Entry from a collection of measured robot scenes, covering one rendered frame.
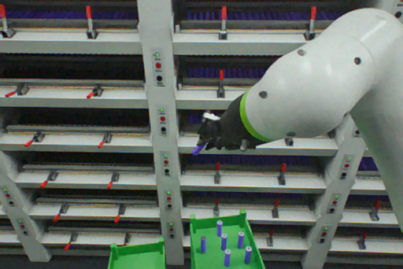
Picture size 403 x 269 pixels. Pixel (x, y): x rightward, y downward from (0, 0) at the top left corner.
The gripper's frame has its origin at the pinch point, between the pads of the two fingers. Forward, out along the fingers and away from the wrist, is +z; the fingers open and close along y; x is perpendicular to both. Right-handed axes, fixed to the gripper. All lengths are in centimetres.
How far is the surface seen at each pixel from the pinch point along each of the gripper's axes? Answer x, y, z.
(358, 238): 8, 101, 46
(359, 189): 20, 73, 24
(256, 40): 37.6, 2.0, 4.7
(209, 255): -25.7, 23.1, 26.9
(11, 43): 7, -63, 32
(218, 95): 22.4, 1.6, 19.4
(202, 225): -18.0, 19.6, 34.1
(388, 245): 10, 113, 40
